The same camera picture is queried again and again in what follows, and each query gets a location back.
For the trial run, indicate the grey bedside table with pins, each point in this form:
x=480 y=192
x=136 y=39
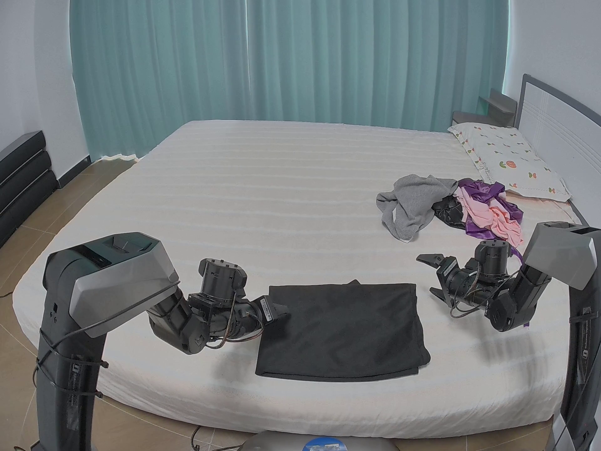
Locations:
x=497 y=104

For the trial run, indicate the white printed pillow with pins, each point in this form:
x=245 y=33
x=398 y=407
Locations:
x=512 y=155

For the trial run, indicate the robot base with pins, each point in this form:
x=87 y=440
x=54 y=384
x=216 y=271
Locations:
x=281 y=443

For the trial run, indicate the grey garment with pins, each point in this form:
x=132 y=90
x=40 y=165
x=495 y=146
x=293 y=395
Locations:
x=413 y=200

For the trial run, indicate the blue-green curtain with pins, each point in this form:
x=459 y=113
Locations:
x=375 y=45
x=159 y=64

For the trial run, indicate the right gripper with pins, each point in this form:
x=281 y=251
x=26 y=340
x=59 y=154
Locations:
x=453 y=277

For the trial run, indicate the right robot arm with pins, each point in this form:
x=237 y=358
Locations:
x=563 y=252

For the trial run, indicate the pile of clothes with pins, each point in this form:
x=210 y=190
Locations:
x=488 y=214

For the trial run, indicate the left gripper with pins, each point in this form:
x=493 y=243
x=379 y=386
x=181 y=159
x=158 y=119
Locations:
x=253 y=317

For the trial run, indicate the bed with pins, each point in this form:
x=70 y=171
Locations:
x=281 y=181

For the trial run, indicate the black T-shirt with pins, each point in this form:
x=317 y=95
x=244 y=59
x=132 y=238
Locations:
x=338 y=331

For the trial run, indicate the black chest of drawers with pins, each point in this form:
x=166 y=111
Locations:
x=26 y=176

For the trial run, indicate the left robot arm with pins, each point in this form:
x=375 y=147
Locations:
x=108 y=270

